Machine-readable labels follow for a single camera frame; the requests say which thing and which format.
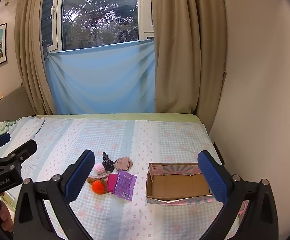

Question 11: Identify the purple plastic packet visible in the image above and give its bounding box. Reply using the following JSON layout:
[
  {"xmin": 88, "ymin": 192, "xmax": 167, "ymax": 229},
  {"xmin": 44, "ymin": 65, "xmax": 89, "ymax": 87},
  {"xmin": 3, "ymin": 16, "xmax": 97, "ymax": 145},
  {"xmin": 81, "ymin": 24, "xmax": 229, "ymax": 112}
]
[{"xmin": 112, "ymin": 170, "xmax": 137, "ymax": 201}]

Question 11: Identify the beige curtain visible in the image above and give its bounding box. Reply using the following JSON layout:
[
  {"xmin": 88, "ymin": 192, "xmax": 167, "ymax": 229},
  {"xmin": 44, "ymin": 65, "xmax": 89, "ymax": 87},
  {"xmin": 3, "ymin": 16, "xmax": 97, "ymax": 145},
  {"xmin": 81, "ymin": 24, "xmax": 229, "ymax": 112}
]
[
  {"xmin": 155, "ymin": 0, "xmax": 228, "ymax": 114},
  {"xmin": 14, "ymin": 0, "xmax": 58, "ymax": 117}
]

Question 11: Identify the grey headboard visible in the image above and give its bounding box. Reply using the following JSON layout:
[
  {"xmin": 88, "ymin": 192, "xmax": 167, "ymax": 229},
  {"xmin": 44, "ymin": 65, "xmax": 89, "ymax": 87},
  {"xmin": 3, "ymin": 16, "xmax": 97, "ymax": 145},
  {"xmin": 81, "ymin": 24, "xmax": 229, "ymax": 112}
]
[{"xmin": 0, "ymin": 85, "xmax": 35, "ymax": 133}]

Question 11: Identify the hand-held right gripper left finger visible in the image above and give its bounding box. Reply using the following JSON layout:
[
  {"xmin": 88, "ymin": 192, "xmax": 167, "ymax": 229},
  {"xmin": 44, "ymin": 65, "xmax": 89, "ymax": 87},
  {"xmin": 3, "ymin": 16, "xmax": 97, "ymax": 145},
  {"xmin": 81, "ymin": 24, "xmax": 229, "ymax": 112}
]
[{"xmin": 13, "ymin": 149, "xmax": 95, "ymax": 240}]

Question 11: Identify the person's left hand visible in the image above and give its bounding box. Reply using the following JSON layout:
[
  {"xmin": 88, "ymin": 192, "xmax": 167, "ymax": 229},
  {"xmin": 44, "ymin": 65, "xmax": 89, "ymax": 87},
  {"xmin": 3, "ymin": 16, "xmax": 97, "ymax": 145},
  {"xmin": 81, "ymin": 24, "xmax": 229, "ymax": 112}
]
[{"xmin": 0, "ymin": 192, "xmax": 15, "ymax": 233}]

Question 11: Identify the black bar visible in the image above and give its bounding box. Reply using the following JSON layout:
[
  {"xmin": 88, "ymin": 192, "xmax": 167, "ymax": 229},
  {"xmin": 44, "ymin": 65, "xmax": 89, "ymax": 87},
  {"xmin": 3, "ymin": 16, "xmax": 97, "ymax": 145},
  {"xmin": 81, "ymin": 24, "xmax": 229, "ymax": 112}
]
[{"xmin": 213, "ymin": 142, "xmax": 225, "ymax": 165}]

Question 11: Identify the pink pompom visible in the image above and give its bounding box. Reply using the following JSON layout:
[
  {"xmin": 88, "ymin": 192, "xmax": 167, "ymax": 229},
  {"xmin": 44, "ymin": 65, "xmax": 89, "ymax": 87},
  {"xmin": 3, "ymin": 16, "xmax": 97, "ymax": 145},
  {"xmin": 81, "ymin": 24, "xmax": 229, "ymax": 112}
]
[{"xmin": 94, "ymin": 162, "xmax": 107, "ymax": 175}]

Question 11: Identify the light blue cloth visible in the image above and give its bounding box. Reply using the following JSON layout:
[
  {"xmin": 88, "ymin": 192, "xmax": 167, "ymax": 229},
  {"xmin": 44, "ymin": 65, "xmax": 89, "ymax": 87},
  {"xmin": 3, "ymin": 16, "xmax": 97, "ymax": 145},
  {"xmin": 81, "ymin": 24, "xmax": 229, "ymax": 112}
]
[{"xmin": 46, "ymin": 39, "xmax": 156, "ymax": 115}]

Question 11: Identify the orange pompom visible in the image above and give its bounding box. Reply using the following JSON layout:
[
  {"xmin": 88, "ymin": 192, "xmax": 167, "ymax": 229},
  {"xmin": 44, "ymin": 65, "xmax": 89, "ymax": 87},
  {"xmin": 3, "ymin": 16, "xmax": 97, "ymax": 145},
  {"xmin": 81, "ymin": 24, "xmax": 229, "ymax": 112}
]
[{"xmin": 92, "ymin": 179, "xmax": 108, "ymax": 194}]

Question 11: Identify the pink toothed ring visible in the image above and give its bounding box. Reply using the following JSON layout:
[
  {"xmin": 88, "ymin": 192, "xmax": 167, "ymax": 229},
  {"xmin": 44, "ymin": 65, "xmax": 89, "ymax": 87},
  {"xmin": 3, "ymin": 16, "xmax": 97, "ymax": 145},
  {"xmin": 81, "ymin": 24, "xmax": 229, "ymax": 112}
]
[{"xmin": 238, "ymin": 201, "xmax": 248, "ymax": 217}]

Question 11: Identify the pink face mask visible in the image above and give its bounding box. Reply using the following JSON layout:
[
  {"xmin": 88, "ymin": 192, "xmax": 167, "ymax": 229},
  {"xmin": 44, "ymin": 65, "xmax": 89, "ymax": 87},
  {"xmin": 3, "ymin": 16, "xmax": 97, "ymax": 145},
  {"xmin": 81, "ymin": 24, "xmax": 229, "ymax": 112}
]
[{"xmin": 114, "ymin": 156, "xmax": 134, "ymax": 171}]

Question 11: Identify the window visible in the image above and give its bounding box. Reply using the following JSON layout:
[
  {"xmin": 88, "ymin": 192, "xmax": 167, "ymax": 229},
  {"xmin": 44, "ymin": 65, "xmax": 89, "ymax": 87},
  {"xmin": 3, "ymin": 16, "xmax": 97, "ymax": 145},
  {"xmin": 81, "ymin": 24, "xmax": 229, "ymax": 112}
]
[{"xmin": 42, "ymin": 0, "xmax": 155, "ymax": 53}]

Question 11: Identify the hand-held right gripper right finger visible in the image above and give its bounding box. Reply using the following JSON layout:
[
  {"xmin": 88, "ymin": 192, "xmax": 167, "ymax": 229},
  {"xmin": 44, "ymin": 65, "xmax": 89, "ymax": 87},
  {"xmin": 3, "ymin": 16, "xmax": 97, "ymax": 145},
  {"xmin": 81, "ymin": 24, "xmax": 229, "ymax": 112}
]
[{"xmin": 197, "ymin": 150, "xmax": 279, "ymax": 240}]

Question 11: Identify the cardboard box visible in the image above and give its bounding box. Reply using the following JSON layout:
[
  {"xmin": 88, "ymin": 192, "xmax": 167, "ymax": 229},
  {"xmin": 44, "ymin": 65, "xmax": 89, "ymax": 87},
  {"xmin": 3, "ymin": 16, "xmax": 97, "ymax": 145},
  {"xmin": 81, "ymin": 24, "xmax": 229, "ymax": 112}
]
[{"xmin": 145, "ymin": 162, "xmax": 215, "ymax": 205}]

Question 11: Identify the magenta pink tube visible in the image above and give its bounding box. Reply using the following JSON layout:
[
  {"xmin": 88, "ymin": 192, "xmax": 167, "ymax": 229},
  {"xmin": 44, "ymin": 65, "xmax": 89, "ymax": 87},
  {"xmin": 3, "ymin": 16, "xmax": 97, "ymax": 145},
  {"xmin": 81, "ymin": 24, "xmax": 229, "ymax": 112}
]
[{"xmin": 107, "ymin": 174, "xmax": 118, "ymax": 193}]

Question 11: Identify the grey fuzzy cloth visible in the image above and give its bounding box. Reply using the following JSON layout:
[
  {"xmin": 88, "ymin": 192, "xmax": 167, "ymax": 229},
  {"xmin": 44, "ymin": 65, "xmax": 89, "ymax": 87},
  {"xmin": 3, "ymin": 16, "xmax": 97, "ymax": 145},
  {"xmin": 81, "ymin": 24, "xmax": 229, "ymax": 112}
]
[{"xmin": 102, "ymin": 152, "xmax": 117, "ymax": 174}]

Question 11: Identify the brown plush cookie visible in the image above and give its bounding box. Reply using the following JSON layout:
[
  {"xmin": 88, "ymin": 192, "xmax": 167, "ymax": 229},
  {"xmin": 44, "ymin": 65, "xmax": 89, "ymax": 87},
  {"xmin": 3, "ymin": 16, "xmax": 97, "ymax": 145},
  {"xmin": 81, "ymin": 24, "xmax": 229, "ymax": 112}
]
[{"xmin": 87, "ymin": 172, "xmax": 108, "ymax": 184}]

